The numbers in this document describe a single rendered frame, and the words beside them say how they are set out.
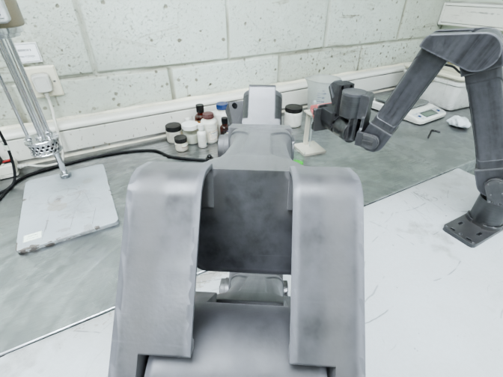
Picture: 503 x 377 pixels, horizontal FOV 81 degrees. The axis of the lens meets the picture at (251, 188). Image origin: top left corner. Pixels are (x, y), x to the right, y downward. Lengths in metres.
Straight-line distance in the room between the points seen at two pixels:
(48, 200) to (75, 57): 0.43
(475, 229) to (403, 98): 0.33
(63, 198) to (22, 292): 0.27
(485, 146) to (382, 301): 0.38
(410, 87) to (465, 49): 0.11
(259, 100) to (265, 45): 0.85
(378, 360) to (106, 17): 1.04
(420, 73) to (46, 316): 0.82
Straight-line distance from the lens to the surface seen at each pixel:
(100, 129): 1.08
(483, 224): 0.83
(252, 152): 0.18
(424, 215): 0.82
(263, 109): 0.40
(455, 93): 1.55
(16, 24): 0.73
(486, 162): 0.76
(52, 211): 0.85
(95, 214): 0.78
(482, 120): 0.74
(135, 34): 1.07
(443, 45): 0.69
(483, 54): 0.69
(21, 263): 0.75
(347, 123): 0.79
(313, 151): 0.98
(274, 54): 1.28
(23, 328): 0.64
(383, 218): 0.76
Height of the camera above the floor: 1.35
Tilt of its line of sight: 35 degrees down
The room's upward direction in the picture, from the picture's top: straight up
